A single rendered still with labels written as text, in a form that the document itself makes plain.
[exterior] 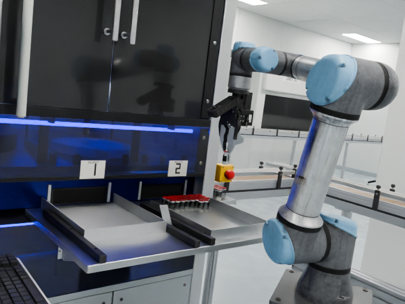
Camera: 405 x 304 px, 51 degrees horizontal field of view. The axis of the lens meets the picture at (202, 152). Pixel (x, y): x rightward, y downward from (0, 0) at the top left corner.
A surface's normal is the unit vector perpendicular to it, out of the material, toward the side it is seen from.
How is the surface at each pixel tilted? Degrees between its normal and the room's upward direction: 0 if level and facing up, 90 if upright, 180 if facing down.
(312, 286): 72
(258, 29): 90
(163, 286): 90
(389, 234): 90
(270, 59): 90
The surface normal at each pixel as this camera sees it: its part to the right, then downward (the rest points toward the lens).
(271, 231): -0.92, 0.07
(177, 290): 0.62, 0.18
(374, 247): -0.77, -0.01
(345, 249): 0.41, 0.17
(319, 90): -0.86, -0.18
